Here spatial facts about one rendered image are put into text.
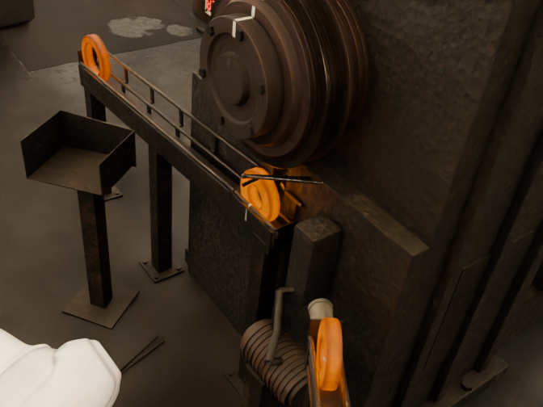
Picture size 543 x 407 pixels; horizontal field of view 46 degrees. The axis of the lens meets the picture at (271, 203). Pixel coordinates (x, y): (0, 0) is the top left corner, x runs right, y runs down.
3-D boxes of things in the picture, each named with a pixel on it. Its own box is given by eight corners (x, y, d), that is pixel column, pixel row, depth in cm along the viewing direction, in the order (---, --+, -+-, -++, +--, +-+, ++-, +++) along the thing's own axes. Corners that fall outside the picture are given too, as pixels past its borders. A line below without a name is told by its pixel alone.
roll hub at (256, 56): (213, 101, 164) (218, -6, 146) (277, 156, 147) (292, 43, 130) (194, 106, 161) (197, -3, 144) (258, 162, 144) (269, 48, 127)
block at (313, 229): (313, 276, 176) (326, 209, 161) (331, 295, 172) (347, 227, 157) (282, 291, 171) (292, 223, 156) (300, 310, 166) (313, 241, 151)
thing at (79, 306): (80, 271, 246) (60, 109, 201) (141, 291, 240) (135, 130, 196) (48, 308, 230) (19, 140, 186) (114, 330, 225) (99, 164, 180)
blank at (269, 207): (250, 157, 176) (239, 160, 174) (282, 182, 165) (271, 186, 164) (248, 203, 184) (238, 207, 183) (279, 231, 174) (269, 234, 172)
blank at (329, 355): (328, 379, 146) (313, 379, 145) (333, 312, 146) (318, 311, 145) (339, 400, 130) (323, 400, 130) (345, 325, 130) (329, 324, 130)
